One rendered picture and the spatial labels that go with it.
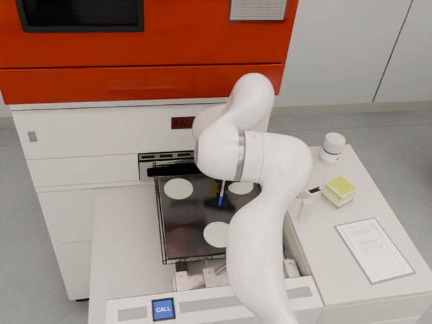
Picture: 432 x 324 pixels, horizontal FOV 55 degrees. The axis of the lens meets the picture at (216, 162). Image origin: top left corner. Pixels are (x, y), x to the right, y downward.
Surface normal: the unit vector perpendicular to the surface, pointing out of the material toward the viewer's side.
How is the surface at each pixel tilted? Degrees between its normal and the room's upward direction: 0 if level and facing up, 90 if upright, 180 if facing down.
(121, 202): 0
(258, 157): 49
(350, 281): 0
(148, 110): 90
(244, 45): 90
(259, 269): 28
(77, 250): 90
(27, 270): 0
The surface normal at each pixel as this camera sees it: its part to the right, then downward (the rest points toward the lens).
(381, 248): 0.07, -0.74
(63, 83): 0.18, 0.67
